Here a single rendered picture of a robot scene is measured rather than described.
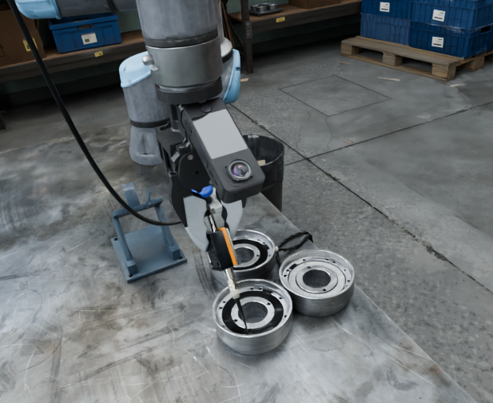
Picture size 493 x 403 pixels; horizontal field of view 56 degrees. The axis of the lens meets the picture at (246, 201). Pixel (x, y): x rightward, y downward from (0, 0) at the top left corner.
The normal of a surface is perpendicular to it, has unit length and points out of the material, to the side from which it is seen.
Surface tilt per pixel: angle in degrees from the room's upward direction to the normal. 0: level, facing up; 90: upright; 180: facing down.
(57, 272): 0
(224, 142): 32
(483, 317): 0
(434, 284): 0
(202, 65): 90
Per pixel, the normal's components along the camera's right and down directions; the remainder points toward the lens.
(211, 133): 0.17, -0.48
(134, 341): -0.08, -0.84
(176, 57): -0.10, 0.54
